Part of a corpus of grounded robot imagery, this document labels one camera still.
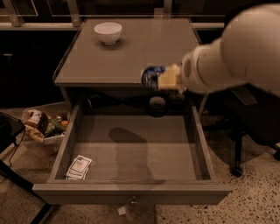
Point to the white ceramic bowl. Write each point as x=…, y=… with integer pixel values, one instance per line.
x=108, y=33

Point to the grey cabinet with glass top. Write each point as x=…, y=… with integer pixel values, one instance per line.
x=144, y=42

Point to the black tape roll front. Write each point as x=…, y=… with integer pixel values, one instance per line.
x=156, y=106

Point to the black side table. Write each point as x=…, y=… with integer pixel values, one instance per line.
x=10, y=128

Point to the open grey top drawer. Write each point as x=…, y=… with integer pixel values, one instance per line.
x=161, y=160

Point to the white paper packets stack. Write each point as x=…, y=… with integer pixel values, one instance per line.
x=78, y=168

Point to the blue pepsi can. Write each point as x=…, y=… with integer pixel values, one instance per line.
x=150, y=75

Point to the black tape roll back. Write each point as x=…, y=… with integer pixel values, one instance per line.
x=177, y=101

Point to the small drawer key tag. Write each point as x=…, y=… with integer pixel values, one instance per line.
x=122, y=210

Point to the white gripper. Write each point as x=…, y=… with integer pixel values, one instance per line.
x=194, y=73

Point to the black tape roll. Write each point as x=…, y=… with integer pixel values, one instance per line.
x=177, y=101
x=156, y=106

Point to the white bin of snacks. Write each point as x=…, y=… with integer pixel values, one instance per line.
x=46, y=125

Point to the black office chair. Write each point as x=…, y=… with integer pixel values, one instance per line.
x=246, y=110

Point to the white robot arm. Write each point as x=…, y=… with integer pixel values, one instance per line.
x=248, y=52

